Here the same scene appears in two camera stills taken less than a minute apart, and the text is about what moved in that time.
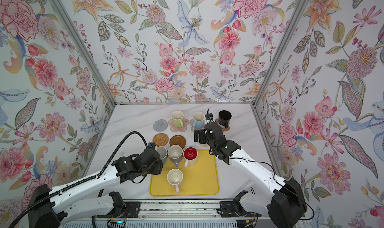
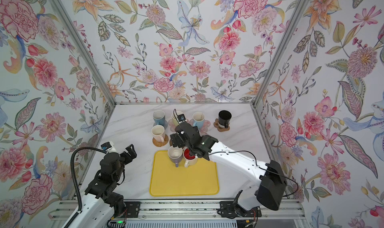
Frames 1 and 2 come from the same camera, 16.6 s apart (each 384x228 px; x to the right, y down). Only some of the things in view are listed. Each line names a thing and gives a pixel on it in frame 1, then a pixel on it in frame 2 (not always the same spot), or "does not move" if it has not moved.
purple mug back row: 175,154 does not move
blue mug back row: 163,152 → 159,117
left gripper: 156,161 → 125,156
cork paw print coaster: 225,129 does not move
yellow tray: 199,179 does not move
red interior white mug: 190,154 does not move
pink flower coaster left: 175,129 does not move
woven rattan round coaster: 160,139 does not move
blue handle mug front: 198,120 does not move
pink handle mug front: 175,177 → 158,131
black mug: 224,117 does not move
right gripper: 205,134 → 177,139
